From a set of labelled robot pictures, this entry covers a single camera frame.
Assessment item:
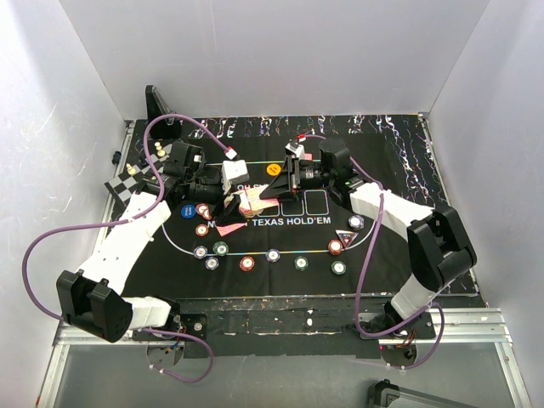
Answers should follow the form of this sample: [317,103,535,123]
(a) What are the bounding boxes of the black white chessboard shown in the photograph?
[105,144,172,207]

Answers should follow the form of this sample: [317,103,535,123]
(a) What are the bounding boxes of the blue small blind button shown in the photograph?
[180,204,196,219]

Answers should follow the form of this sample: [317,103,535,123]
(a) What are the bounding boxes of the black card shoe stand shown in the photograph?
[144,85,182,140]

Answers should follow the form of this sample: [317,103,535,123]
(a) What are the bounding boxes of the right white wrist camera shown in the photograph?
[285,142,305,160]

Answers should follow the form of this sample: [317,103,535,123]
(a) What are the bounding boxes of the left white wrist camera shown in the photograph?
[221,160,250,193]

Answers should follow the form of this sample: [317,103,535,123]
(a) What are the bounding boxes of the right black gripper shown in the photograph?
[260,156,334,204]

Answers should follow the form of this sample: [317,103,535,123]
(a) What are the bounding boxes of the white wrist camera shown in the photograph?
[285,142,305,160]
[221,160,250,193]

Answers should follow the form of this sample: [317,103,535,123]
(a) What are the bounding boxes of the black poker felt mat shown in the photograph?
[156,136,430,298]

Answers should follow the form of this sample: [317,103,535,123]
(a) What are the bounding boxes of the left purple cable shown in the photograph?
[21,113,239,383]

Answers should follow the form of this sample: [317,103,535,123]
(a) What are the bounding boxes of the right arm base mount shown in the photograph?
[342,312,439,367]

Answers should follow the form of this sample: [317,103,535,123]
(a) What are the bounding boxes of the red playing card deck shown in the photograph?
[238,184,279,215]

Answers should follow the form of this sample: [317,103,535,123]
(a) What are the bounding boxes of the red poker chip stack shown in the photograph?
[239,256,255,272]

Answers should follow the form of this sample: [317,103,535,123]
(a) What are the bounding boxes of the purple cable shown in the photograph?
[297,133,446,369]
[21,113,239,383]

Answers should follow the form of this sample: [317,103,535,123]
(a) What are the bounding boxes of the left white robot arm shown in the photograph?
[56,141,249,343]

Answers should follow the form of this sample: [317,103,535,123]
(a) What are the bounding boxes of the green poker chip stack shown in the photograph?
[294,256,309,271]

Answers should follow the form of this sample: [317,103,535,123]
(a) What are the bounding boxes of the aluminium front rail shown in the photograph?
[37,309,532,407]

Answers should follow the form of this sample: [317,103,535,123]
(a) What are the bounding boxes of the triangular dealer button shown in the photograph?
[336,229,359,248]

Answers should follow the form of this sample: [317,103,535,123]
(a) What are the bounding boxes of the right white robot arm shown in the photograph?
[260,135,477,338]

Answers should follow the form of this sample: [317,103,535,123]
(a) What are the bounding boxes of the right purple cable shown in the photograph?
[297,133,446,369]

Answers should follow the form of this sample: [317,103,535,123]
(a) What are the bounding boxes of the dealt cards pile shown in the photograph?
[216,223,247,237]

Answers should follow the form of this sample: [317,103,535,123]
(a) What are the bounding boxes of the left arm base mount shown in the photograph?
[131,312,209,371]

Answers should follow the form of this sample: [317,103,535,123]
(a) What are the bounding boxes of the black case corner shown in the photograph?
[366,379,467,408]

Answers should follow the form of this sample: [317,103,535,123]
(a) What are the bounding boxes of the yellow big blind button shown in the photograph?
[266,163,281,177]

